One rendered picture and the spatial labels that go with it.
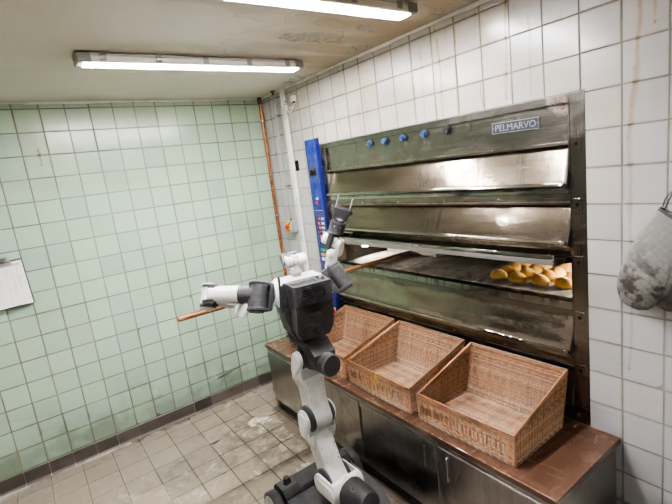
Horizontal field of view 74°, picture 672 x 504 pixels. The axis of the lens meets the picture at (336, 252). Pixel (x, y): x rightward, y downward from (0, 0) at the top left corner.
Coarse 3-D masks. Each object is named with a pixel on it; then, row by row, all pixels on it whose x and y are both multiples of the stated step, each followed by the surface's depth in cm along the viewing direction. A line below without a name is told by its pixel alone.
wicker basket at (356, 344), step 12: (336, 312) 343; (348, 312) 344; (360, 312) 333; (372, 312) 323; (336, 324) 344; (348, 324) 343; (360, 324) 332; (372, 324) 321; (336, 336) 344; (348, 336) 343; (360, 336) 332; (372, 336) 294; (336, 348) 333; (348, 348) 330; (360, 348) 289
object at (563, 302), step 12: (348, 264) 339; (396, 276) 297; (408, 276) 288; (420, 276) 280; (432, 276) 276; (456, 288) 257; (468, 288) 250; (480, 288) 244; (492, 288) 238; (504, 288) 235; (528, 300) 221; (540, 300) 216; (552, 300) 211; (564, 300) 207
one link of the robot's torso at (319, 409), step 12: (300, 360) 226; (300, 372) 230; (312, 372) 238; (300, 384) 236; (312, 384) 234; (300, 396) 242; (312, 396) 234; (324, 396) 238; (312, 408) 233; (324, 408) 237; (312, 420) 232; (324, 420) 236
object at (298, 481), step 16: (352, 464) 266; (288, 480) 249; (304, 480) 254; (352, 480) 225; (368, 480) 251; (288, 496) 244; (304, 496) 245; (320, 496) 243; (352, 496) 217; (368, 496) 215; (384, 496) 237
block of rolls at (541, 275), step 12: (516, 264) 262; (528, 264) 265; (564, 264) 248; (492, 276) 254; (504, 276) 250; (516, 276) 241; (528, 276) 246; (540, 276) 232; (552, 276) 235; (564, 276) 230; (564, 288) 222
